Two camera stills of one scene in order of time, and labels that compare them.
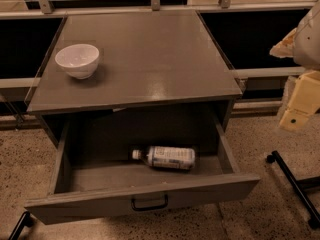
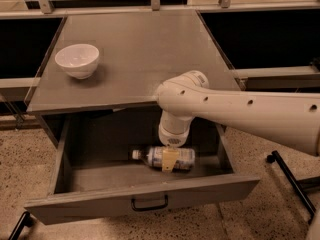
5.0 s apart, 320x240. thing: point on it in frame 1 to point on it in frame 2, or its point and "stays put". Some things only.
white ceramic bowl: [79, 60] stays put
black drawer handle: [149, 208] stays put
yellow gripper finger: [304, 101] to [169, 158]
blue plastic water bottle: [173, 158] stays put
